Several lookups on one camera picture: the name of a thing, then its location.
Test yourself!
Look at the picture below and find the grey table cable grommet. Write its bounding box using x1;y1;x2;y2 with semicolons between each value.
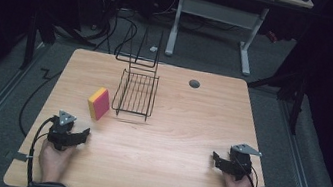
188;78;202;91

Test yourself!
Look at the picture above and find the yellow and pink sponge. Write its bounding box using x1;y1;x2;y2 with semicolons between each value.
83;84;115;124

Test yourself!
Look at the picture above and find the desk with white legs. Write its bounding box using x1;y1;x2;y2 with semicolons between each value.
146;0;316;86

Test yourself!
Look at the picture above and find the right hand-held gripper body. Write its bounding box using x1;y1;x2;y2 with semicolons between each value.
224;141;264;185

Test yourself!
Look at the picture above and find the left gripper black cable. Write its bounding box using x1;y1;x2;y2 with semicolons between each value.
23;113;57;187

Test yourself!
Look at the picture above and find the person's left hand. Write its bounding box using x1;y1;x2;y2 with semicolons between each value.
34;137;79;187

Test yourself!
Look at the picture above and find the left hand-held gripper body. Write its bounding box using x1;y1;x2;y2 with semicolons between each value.
44;108;82;154

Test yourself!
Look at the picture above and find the black wire rack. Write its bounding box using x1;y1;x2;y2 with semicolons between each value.
105;21;169;124

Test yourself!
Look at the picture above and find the black cable on floor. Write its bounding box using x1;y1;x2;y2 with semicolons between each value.
15;64;63;142

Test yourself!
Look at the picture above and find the black metal stand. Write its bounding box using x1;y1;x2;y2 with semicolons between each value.
240;60;312;137
18;5;101;81

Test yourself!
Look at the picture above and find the red object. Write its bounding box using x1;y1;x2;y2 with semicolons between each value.
264;29;280;44

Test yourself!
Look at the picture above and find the bundle of black floor cables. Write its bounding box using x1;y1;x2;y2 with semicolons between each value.
84;0;144;59

